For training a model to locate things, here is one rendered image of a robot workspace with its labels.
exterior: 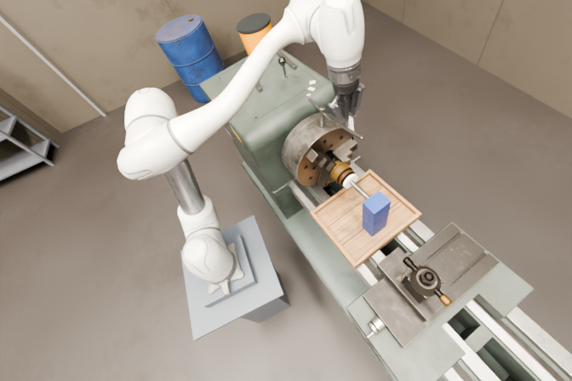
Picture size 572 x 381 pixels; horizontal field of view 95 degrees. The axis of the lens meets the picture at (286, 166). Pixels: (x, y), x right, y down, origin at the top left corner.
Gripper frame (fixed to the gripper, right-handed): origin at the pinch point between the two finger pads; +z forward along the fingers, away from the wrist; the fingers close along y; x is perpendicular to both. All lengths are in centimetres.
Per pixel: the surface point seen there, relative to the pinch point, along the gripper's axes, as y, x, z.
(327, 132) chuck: -3.2, 9.3, 9.2
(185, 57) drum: -17, 250, 72
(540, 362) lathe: 1, -81, 45
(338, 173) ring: -8.3, -1.8, 20.7
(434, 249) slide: 1, -42, 35
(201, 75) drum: -13, 248, 97
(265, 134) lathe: -21.9, 26.3, 8.9
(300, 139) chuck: -12.5, 14.6, 10.3
